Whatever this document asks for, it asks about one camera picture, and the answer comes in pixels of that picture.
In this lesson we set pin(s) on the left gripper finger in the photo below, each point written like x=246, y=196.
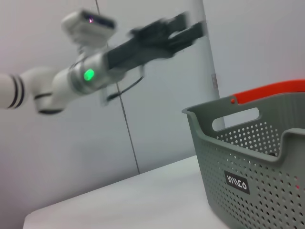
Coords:
x=188, y=35
x=177, y=23

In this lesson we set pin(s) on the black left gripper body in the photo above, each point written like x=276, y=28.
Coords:
x=143, y=47

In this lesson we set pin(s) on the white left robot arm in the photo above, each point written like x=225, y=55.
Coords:
x=59, y=81

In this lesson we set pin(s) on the grey perforated storage basket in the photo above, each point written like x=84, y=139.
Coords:
x=238, y=167

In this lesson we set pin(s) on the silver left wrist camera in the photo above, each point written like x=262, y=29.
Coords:
x=88, y=26

